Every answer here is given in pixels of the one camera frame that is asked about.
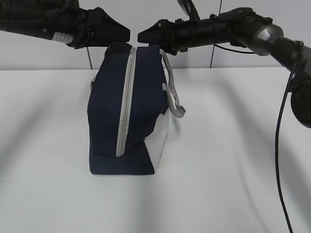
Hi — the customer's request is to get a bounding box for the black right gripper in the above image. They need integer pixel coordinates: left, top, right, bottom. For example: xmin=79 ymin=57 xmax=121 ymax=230
xmin=138 ymin=19 xmax=194 ymax=55

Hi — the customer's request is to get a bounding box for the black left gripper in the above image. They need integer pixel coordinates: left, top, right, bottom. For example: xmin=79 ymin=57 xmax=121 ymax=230
xmin=64 ymin=7 xmax=130 ymax=49

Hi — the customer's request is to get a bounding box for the navy and white lunch bag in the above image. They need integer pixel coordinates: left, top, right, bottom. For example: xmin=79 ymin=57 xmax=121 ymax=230
xmin=87 ymin=43 xmax=186 ymax=175

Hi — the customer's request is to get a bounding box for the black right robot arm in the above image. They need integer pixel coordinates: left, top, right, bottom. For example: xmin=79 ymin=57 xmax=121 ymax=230
xmin=138 ymin=0 xmax=311 ymax=128

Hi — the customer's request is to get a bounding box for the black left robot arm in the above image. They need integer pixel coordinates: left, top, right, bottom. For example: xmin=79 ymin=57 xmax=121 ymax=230
xmin=0 ymin=0 xmax=130 ymax=50

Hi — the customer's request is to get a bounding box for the black cable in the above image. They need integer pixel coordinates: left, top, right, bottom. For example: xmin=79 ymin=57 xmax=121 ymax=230
xmin=274 ymin=40 xmax=304 ymax=233

